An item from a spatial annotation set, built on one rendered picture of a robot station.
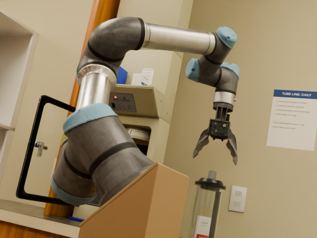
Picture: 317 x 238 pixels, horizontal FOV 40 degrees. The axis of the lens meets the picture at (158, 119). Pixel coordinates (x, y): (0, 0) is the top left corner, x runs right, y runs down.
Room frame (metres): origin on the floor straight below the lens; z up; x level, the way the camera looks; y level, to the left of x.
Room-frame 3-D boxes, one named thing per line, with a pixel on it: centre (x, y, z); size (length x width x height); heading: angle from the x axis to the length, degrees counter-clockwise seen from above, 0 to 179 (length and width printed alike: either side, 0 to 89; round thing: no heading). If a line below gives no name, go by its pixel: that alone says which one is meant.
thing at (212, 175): (1.53, -0.22, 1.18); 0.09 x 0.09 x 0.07
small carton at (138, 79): (1.76, 0.10, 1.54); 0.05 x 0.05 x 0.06; 55
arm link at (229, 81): (1.51, -0.21, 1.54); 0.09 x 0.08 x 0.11; 109
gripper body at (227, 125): (1.50, -0.22, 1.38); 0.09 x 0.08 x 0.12; 169
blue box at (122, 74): (1.82, 0.24, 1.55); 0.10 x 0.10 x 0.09; 64
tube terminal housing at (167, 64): (1.95, 0.08, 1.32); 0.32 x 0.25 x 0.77; 64
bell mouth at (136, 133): (1.92, 0.08, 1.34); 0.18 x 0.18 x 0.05
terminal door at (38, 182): (1.77, 0.37, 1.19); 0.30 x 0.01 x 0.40; 144
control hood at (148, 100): (1.79, 0.16, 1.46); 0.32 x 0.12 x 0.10; 64
